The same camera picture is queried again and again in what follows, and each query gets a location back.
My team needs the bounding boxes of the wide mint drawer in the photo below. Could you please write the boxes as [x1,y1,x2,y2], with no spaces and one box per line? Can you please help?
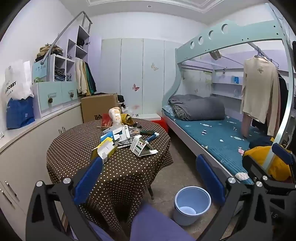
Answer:
[37,82,63,109]

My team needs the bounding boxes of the brown polka-dot tablecloth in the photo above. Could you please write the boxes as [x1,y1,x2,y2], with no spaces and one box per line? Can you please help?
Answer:
[46,117,174,232]

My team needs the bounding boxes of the grey metal handrail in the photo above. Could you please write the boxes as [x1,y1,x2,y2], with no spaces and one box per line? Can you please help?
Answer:
[40,11,93,65]

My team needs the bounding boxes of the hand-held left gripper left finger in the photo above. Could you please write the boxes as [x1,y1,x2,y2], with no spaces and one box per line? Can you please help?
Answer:
[25,156,103,241]

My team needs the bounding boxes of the white wardrobe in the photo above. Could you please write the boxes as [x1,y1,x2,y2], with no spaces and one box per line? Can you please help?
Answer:
[101,38,183,116]

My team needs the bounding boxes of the white shopping bag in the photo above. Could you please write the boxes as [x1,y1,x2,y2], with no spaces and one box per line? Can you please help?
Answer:
[5,60,35,100]

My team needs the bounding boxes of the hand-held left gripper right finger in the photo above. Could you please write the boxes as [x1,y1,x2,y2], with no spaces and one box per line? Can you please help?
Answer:
[195,154,272,241]

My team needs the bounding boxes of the mint bunk bed frame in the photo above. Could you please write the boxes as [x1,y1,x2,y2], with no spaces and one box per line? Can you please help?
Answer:
[162,3,296,186]

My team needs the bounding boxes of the red snack wrapper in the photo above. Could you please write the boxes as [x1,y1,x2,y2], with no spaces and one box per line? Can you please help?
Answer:
[102,113,116,129]

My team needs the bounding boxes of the green hanging jacket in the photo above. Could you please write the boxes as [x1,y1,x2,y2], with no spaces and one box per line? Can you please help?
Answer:
[84,62,92,95]

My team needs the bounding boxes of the narrow mint drawer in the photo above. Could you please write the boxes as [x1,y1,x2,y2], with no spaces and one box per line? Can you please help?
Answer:
[61,81,78,102]

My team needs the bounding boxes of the white low cabinet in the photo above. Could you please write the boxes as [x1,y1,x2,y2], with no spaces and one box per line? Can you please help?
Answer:
[0,102,84,232]

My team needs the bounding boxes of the white and orange plastic bag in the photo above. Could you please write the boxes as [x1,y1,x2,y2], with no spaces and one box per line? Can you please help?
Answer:
[109,107,122,127]

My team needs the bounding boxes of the navy cloth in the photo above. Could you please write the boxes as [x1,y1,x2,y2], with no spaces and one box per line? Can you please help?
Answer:
[249,136,275,150]

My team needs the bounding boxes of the red cooler with white lid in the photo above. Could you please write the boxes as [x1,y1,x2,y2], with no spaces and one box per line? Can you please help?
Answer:
[136,113,168,131]

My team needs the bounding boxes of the cream hanging sweater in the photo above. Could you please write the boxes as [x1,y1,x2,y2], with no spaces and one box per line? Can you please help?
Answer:
[240,56,281,138]

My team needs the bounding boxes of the pile of olive clothes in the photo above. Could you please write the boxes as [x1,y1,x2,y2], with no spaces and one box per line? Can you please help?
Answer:
[35,44,63,62]

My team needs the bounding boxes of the yellow and white open carton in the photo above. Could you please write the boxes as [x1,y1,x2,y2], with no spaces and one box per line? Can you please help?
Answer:
[91,137,118,164]

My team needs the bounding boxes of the person's purple pants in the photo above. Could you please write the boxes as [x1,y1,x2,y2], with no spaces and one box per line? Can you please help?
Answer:
[88,204,197,241]

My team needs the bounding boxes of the blue tube box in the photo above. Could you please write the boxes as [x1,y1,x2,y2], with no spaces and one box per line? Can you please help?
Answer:
[145,133,160,143]

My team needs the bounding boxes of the metal clothes rail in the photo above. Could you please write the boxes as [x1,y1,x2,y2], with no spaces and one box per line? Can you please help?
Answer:
[222,42,280,70]

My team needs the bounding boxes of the white bed shelf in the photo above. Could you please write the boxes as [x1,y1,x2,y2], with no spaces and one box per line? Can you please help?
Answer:
[211,70,245,100]

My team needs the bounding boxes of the white stepped shelf unit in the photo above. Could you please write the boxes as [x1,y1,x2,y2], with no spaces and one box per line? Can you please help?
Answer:
[32,25,90,118]

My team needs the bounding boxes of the blue bag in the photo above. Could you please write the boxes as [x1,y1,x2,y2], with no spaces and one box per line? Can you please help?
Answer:
[6,97,36,129]

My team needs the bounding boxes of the blue checked cloth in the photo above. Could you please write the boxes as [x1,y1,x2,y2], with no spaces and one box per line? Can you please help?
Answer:
[163,105,176,117]

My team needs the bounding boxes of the brown cardboard box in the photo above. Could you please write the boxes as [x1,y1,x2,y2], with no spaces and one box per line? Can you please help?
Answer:
[80,93,119,123]

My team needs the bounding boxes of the blue and white carton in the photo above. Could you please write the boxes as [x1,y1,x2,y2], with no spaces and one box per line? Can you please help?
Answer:
[100,126,131,146]

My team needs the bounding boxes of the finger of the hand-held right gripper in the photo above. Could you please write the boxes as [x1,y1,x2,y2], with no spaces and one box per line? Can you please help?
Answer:
[242,153,296,193]
[272,143,293,164]

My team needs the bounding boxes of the cream hanging jacket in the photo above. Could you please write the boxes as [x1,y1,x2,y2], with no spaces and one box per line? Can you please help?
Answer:
[75,58,88,96]

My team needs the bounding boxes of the blue plastic bin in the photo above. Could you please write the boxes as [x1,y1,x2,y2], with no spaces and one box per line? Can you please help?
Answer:
[173,186,211,226]

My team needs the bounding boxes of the folded grey clothes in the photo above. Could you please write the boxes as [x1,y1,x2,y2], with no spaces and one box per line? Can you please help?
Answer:
[54,66,73,82]

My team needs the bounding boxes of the green and white carton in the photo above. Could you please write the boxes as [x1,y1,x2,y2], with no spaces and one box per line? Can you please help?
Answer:
[129,136,159,157]

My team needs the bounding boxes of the yellow cloth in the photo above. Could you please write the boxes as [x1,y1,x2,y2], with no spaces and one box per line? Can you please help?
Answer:
[243,139,292,181]

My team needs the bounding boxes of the grey blanket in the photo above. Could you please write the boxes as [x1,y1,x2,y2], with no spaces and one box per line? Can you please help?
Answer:
[168,95,226,121]

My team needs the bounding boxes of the dark hanging jacket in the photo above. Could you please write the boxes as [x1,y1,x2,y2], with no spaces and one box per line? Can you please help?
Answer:
[88,62,97,94]

